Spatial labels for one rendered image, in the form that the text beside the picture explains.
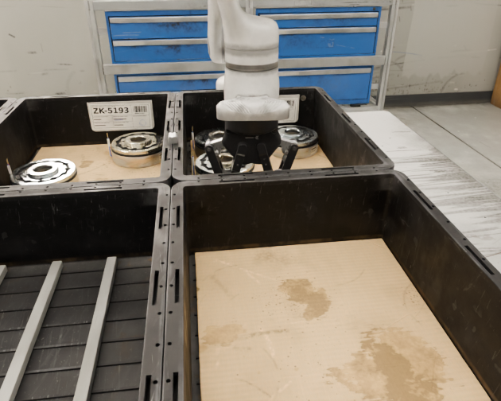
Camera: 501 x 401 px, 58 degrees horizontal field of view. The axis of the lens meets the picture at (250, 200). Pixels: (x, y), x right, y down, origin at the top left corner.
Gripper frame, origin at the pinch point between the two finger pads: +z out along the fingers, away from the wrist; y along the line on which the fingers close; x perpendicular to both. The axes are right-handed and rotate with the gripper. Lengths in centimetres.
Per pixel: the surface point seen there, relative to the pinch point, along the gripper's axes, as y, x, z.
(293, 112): -9.6, -30.6, -2.6
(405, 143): -45, -56, 15
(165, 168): 11.5, 6.2, -7.4
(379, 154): -18.0, 2.6, -7.4
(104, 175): 25.8, -12.2, 2.5
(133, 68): 59, -192, 25
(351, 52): -65, -211, 21
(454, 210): -43, -20, 15
